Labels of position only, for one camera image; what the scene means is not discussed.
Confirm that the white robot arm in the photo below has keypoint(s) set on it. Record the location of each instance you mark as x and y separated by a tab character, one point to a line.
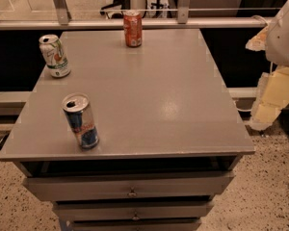
272	93

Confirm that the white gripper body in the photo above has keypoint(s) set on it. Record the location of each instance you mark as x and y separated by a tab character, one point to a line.
284	38

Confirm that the blue silver energy drink can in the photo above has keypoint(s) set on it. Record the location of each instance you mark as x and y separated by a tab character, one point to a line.
78	112

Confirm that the white green soda can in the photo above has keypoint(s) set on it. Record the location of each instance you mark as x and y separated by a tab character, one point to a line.
54	55

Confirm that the black office chair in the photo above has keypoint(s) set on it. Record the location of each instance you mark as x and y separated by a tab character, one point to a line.
114	0

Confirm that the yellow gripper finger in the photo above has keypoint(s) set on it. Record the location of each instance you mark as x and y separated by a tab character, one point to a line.
258	42
272	95

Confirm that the orange coke can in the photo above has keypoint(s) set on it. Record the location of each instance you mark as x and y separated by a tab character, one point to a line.
132	25

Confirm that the grey drawer cabinet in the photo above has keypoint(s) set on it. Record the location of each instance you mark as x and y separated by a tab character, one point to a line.
169	134

